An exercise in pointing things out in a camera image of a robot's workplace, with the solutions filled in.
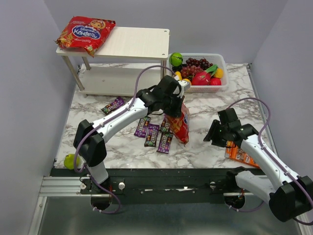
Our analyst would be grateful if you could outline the red candy bag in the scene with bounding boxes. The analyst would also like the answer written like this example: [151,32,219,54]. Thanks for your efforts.
[55,16,116,57]
[165,103,189,144]

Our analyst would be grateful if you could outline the aluminium frame rail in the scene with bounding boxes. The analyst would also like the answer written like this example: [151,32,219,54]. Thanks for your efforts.
[39,174,269,198]

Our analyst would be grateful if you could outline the purple M&M pack near shelf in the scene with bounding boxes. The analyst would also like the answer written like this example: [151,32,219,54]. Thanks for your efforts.
[101,96,125,115]

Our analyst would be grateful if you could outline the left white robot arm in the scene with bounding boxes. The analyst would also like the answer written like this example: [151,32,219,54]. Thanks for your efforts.
[73,75,190,184]

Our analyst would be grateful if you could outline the orange yellow toy fruit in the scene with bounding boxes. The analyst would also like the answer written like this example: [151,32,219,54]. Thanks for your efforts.
[213,68,224,79]

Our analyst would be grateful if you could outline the green toy pear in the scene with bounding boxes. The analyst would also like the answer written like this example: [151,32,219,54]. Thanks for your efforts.
[64,154,81,170]

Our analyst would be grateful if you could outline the yellow toy lemon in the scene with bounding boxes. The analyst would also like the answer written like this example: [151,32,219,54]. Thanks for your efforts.
[183,78,191,85]

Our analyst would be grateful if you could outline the yellow toy mango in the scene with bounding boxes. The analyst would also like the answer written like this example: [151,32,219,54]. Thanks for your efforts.
[174,71,182,80]

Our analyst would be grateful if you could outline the green toy ball fruit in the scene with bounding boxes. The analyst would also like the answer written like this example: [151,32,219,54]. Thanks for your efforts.
[169,52,183,67]

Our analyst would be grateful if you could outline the red toy grapes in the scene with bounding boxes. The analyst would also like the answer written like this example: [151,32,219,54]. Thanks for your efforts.
[180,65,203,78]

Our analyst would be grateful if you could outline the red toy apple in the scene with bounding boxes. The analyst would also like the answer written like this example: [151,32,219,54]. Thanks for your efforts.
[209,77,222,86]

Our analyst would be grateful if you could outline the white two-tier shelf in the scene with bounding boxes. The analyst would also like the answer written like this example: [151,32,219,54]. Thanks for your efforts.
[56,27,170,96]

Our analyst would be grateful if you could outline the pink toy dragon fruit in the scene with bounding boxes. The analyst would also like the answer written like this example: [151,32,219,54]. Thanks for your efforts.
[191,65,218,86]

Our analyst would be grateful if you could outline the white plastic fruit basket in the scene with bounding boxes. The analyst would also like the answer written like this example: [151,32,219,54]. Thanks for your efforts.
[167,53,229,93]

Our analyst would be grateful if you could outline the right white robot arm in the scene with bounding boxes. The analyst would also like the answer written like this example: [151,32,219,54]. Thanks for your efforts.
[204,108,313,222]

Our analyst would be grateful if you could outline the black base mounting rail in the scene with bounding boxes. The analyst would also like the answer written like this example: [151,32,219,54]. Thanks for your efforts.
[50,168,255,205]

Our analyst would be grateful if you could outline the orange snack box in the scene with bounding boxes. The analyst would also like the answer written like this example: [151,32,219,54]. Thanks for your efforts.
[225,141,260,168]

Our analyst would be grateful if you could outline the dark purple toy grapes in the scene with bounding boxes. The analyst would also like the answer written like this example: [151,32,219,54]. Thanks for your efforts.
[185,58,213,70]

